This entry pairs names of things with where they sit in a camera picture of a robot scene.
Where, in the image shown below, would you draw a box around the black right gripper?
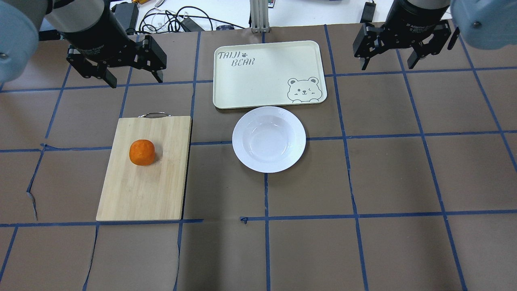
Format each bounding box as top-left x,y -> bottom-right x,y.
353,0 -> 460,71

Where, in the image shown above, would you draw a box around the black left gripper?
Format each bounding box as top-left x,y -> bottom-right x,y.
65,8 -> 167,89

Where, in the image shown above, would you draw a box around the orange fruit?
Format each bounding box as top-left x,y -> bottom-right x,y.
128,139 -> 156,166

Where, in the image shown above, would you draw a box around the white round plate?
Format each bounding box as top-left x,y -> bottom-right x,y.
231,106 -> 307,173

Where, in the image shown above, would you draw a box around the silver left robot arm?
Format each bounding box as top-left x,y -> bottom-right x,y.
0,0 -> 167,88

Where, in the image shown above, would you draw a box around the cream bear tray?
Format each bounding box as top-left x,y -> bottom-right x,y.
212,40 -> 328,110

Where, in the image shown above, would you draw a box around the black power brick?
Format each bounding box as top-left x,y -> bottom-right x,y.
360,0 -> 376,23

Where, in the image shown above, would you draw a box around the black power adapter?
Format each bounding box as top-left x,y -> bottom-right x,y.
111,2 -> 139,35

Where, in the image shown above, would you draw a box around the bamboo cutting board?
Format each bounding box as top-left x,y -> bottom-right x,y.
96,116 -> 192,221

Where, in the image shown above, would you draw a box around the tangled black cables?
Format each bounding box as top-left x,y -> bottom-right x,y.
139,6 -> 247,34

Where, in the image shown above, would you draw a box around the aluminium frame post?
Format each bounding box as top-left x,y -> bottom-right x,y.
250,0 -> 270,33

